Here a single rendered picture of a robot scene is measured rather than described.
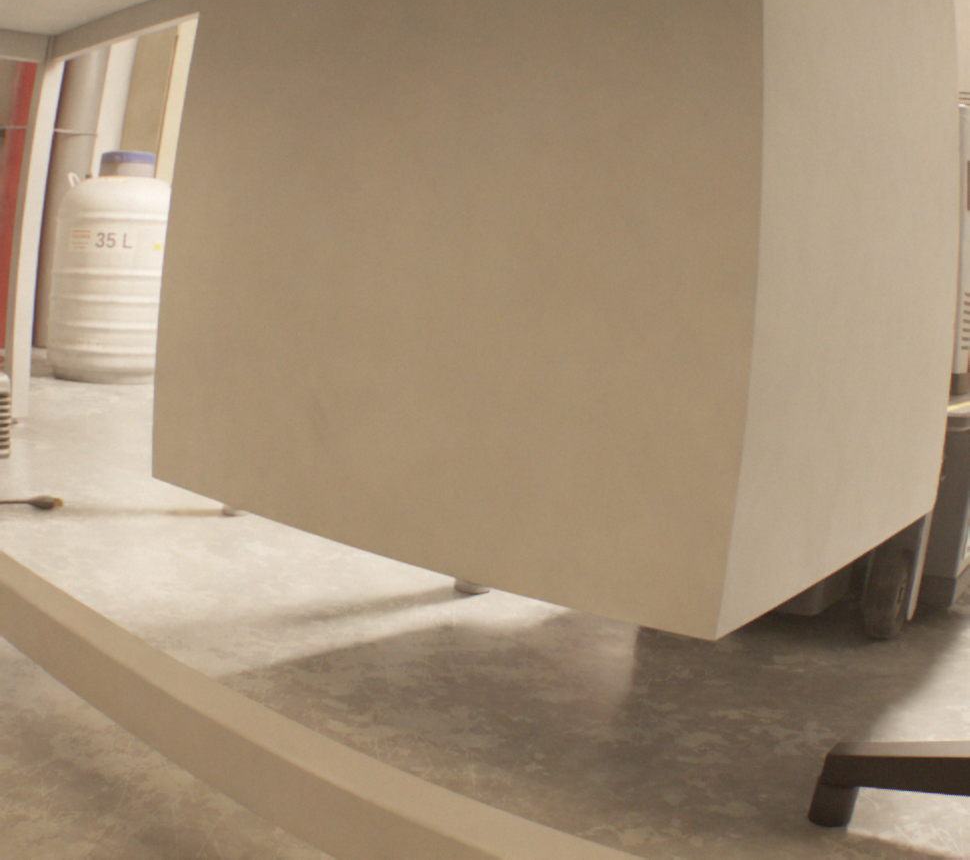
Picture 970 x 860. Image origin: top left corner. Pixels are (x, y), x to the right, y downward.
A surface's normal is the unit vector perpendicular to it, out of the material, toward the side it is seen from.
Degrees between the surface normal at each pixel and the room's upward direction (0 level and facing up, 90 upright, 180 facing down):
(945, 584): 90
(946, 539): 90
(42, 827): 0
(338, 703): 0
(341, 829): 90
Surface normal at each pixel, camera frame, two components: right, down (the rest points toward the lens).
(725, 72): -0.59, 0.02
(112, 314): 0.38, 0.11
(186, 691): 0.08, -0.99
